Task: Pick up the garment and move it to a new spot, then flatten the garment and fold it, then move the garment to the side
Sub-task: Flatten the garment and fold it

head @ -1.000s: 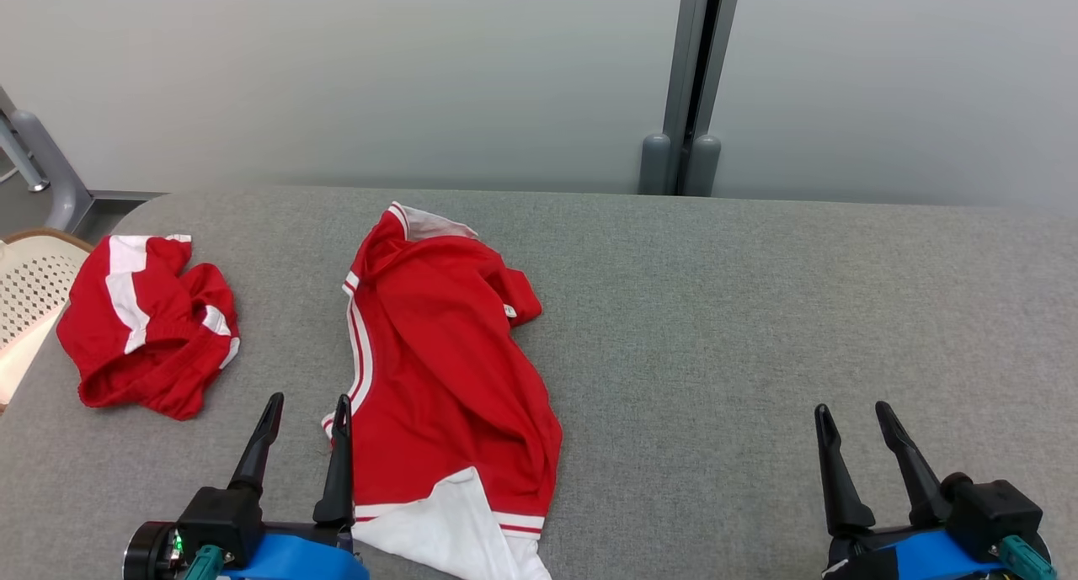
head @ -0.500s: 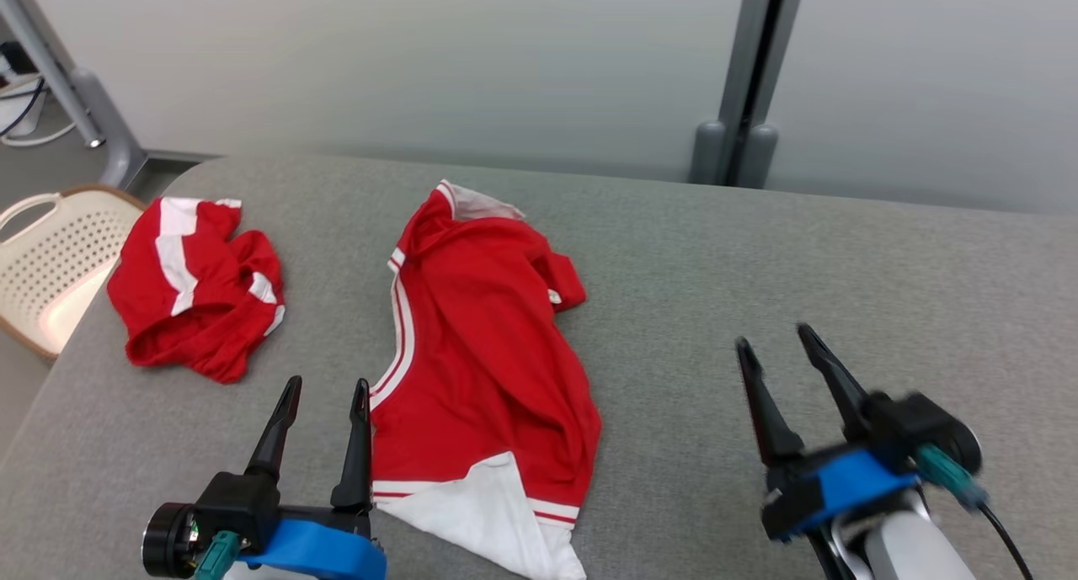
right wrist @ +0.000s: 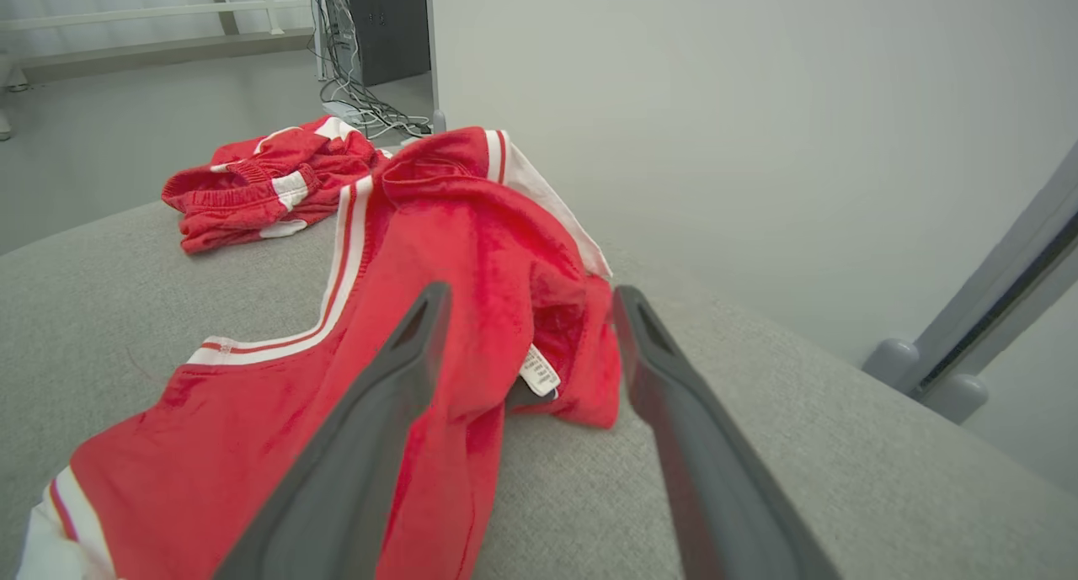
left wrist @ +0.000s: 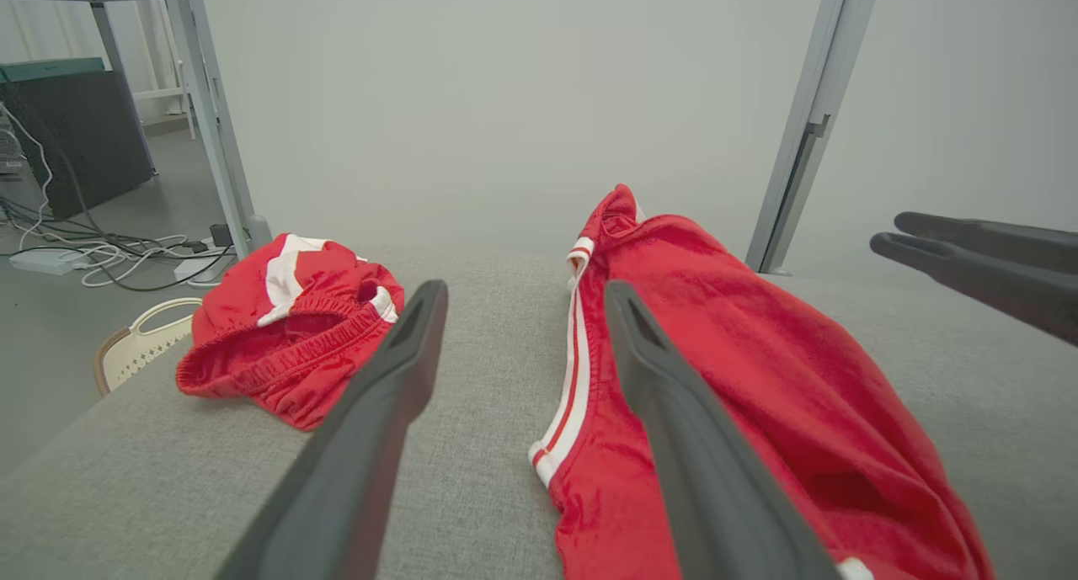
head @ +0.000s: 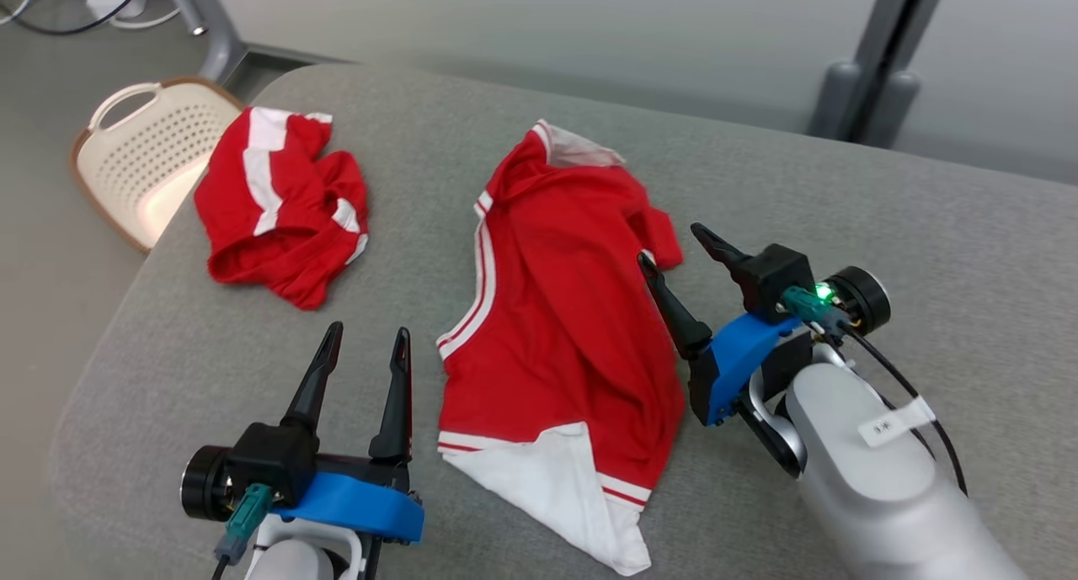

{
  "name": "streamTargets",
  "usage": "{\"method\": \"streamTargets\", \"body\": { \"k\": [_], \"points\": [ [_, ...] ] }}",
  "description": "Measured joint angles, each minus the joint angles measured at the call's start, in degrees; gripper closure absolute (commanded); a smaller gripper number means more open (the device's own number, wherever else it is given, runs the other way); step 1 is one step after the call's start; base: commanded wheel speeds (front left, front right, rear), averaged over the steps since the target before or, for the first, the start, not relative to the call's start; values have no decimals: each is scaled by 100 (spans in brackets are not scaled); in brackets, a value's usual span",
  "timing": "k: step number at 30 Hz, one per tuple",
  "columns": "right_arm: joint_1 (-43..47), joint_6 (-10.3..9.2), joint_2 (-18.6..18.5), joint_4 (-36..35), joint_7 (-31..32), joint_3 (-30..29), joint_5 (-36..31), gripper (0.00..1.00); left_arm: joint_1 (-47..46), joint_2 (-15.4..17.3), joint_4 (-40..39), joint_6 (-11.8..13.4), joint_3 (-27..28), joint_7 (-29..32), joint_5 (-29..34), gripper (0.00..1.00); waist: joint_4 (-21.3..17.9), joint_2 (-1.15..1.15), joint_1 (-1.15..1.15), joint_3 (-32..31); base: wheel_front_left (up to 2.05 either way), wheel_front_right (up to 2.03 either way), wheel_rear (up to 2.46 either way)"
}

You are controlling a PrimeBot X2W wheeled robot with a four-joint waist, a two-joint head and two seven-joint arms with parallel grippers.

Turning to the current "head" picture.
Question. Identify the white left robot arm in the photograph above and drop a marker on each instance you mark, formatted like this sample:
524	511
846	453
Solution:
295	563

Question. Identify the grey metal floor rail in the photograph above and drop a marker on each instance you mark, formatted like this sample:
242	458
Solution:
286	54

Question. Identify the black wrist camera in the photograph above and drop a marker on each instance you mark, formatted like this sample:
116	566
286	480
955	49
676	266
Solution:
269	458
779	273

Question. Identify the cream perforated laundry basket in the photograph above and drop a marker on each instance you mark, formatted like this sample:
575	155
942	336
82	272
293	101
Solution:
143	159

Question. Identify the red shorts with white stripe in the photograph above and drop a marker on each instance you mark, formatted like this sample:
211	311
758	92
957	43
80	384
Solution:
286	226

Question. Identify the grey metal partition post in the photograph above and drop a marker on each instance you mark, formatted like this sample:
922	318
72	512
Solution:
876	58

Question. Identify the red number 23 jersey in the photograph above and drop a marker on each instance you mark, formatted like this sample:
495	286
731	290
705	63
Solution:
556	327

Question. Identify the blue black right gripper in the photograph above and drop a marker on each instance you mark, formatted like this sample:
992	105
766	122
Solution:
741	348

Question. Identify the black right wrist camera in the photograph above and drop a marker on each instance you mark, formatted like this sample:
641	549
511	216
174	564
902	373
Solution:
779	273

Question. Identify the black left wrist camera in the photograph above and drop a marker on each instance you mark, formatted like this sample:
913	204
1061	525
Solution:
269	458

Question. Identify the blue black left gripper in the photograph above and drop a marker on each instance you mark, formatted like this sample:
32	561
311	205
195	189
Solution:
362	504

